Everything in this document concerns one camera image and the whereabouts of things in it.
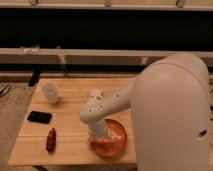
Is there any white paper cup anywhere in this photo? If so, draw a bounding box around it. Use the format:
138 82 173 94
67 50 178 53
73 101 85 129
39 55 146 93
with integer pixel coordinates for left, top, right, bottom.
41 82 59 104

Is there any black smartphone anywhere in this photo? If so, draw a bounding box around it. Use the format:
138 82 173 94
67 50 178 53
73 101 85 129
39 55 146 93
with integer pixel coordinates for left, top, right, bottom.
27 111 52 124

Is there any black cable on floor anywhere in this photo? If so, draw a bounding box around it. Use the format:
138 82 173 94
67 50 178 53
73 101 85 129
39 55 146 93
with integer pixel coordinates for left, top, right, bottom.
0 83 12 99

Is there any orange ceramic bowl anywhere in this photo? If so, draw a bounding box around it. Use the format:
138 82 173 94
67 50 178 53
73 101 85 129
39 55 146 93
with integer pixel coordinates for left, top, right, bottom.
90 119 127 158

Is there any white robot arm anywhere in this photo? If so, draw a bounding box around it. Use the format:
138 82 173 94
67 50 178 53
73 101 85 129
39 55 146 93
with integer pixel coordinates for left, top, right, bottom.
80 53 210 171

